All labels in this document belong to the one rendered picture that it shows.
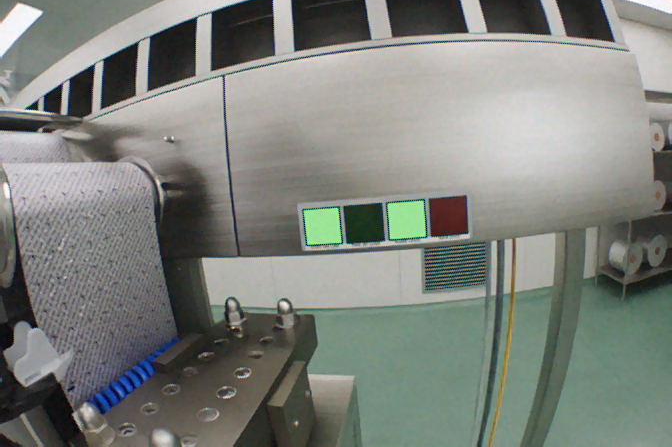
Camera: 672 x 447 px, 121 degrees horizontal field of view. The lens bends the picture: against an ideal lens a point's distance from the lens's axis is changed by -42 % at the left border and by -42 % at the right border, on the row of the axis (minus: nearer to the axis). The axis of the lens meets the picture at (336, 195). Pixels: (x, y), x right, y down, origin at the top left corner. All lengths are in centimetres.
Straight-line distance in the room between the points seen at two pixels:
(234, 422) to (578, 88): 63
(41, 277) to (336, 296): 283
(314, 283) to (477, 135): 269
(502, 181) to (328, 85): 29
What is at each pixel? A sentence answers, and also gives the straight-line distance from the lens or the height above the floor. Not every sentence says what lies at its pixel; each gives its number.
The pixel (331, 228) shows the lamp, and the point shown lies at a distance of 47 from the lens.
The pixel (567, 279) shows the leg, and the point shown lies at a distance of 77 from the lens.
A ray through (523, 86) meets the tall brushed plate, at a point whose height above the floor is 136.
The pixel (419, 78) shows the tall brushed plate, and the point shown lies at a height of 138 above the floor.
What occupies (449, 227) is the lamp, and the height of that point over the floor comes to 117.
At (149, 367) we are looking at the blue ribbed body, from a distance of 46.
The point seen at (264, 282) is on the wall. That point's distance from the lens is 321.
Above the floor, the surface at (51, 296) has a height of 116.
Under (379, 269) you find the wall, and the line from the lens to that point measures 292.
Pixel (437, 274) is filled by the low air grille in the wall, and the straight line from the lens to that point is 294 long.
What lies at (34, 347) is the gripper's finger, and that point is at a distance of 37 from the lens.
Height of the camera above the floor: 125
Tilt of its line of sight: 3 degrees down
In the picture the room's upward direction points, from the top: 6 degrees counter-clockwise
